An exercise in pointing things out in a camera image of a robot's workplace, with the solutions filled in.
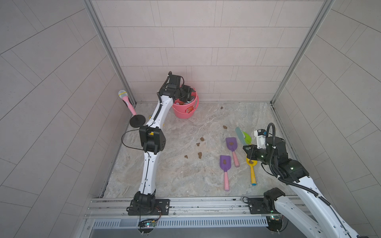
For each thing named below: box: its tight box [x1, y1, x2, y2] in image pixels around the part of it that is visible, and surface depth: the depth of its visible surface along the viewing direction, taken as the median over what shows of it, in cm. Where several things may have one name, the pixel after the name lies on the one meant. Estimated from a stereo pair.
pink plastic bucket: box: [171, 87, 200, 119], surface depth 98 cm
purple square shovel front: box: [219, 155, 232, 173], surface depth 87 cm
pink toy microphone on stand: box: [118, 89, 137, 117], surface depth 90 cm
